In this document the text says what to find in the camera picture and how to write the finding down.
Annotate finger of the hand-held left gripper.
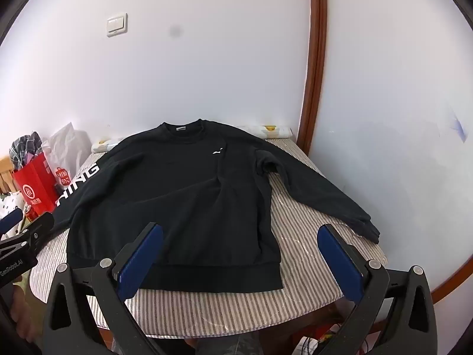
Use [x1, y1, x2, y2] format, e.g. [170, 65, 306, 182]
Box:
[0, 209, 24, 236]
[0, 212, 55, 263]

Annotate striped bed cover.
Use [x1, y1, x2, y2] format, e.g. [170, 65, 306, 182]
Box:
[30, 135, 388, 339]

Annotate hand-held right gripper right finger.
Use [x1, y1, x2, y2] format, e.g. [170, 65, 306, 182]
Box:
[317, 224, 438, 355]

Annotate wooden chair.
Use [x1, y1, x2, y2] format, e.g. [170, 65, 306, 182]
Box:
[0, 155, 19, 195]

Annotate wooden baseboard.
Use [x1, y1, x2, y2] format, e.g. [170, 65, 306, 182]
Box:
[430, 249, 473, 304]

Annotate small red bag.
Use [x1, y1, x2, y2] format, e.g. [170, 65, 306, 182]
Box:
[55, 168, 72, 193]

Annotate white plastic bag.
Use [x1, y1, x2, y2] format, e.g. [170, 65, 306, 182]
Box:
[42, 122, 93, 189]

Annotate cables under bed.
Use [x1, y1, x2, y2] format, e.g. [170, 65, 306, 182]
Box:
[296, 335, 322, 355]

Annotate red paper bag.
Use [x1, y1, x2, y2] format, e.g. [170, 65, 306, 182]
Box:
[11, 151, 61, 215]

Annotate white light switch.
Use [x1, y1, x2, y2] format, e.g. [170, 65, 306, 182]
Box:
[106, 13, 129, 38]

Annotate white dotted cloth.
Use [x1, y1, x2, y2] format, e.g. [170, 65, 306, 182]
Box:
[0, 191, 28, 239]

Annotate wooden door frame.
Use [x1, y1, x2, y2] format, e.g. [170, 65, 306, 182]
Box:
[296, 0, 329, 156]

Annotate white printed pillow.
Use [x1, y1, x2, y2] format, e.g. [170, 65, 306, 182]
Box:
[90, 124, 294, 154]

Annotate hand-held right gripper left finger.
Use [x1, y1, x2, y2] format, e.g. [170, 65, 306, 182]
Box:
[42, 222, 165, 355]

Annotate plaid cloth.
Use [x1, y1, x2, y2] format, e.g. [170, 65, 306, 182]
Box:
[9, 131, 46, 172]

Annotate black sweatshirt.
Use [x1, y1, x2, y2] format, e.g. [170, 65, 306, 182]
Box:
[52, 119, 381, 293]

